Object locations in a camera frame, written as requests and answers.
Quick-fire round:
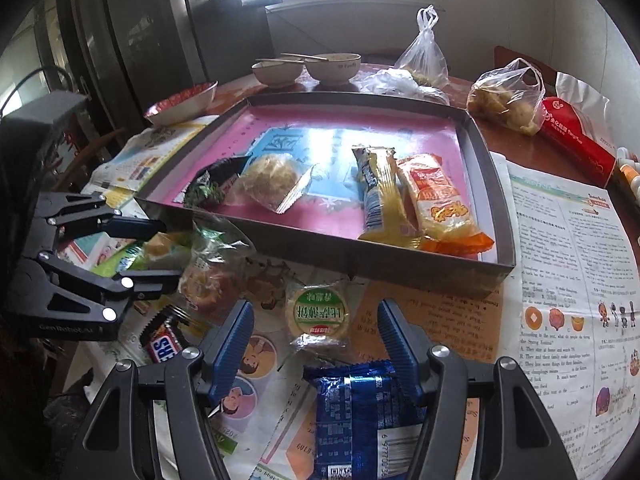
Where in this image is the large colourful newspaper sheet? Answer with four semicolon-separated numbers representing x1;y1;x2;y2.
60;115;506;480

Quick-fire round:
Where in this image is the white paper bag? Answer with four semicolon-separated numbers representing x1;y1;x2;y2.
555;72;613;156

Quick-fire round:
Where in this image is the shallow dark cardboard box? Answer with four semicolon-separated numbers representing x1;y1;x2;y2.
135;91;517;298

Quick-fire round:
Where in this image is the red paper package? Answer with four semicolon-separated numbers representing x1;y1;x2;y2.
537;96;617;188

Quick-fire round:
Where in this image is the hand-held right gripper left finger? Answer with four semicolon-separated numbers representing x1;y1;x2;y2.
60;299;256;480

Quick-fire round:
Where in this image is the beige ceramic bowl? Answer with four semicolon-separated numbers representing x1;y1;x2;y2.
251;58;306;89
305;53;362;86

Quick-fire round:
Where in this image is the curved wooden chair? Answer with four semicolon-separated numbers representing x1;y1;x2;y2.
52;127;132;193

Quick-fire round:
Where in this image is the plastic bag of yellow snacks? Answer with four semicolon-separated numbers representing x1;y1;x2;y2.
466;58;546;136

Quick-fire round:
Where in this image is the golden yellow wafer packet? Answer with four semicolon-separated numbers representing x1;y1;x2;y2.
351;146;421;248

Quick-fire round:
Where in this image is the clear tied plastic bag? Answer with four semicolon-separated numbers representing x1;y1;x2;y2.
395;6;451;88

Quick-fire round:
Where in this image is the red patterned bowl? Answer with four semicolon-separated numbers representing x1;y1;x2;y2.
144;81;218;127

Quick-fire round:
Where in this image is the white crumpled plastic bag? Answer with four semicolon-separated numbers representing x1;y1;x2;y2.
357;67;451;106

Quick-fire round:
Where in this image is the dark green pea packet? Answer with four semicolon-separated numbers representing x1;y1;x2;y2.
184;157;251;208

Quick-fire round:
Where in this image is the brown cake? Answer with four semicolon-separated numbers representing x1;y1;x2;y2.
177;215;251;321

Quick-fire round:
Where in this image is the round biscuit with green label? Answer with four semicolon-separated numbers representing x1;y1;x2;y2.
285;280;351;353

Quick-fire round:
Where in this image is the newspaper sheet with cartoon figures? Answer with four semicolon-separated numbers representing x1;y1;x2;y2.
492;152;640;480

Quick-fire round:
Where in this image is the light green snack packet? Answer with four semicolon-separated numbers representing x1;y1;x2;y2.
92;240;166;277

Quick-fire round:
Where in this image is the shredded pastry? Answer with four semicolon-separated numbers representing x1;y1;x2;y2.
227;154;316;213

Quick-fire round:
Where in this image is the orange and white tube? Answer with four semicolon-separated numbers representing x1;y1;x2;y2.
617;160;640;196

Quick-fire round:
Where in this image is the blue biscuit packet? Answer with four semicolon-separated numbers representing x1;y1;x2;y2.
303;360;441;480

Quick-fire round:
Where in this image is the dark refrigerator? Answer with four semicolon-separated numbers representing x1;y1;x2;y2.
55;0;213;128

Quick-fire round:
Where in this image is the black cable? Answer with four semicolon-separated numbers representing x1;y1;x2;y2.
5;67;76;121

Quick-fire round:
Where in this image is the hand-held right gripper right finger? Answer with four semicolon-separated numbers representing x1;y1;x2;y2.
376;299;576;480

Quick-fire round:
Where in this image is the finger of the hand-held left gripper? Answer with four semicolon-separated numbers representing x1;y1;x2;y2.
9;251;184;343
30;191;168;242

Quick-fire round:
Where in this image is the yellow candy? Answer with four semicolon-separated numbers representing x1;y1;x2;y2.
145;232;193;262

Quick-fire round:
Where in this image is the brown chocolate bar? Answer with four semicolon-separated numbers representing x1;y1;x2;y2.
140;307;196;363

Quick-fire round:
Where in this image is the orange snack packet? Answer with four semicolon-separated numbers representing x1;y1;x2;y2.
396;154;496;253

